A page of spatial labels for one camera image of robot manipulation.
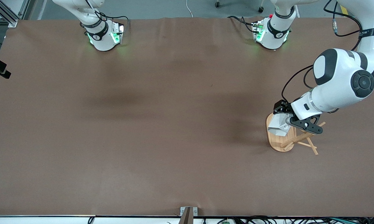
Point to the dark camera mount post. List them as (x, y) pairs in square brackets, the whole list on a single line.
[(186, 217)]

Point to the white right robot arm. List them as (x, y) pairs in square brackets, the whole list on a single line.
[(101, 40)]

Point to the black chair caster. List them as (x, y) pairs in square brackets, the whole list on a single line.
[(260, 9), (217, 4)]

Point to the wooden cup rack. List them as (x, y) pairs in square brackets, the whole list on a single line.
[(278, 141)]

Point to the silver base connector box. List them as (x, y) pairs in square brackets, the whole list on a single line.
[(120, 29), (256, 29)]

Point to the aluminium frame post with bracket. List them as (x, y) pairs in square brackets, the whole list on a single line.
[(12, 23)]

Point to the brown table cover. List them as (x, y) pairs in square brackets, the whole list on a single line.
[(186, 140)]

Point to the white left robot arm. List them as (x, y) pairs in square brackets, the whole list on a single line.
[(336, 81)]

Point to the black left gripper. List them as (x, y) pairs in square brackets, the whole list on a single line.
[(282, 107)]

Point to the silver metal bracket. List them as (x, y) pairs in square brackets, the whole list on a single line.
[(195, 211)]

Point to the white faceted cup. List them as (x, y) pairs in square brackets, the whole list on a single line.
[(277, 127)]

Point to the grey metal beam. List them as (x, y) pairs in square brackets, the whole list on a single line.
[(26, 7)]

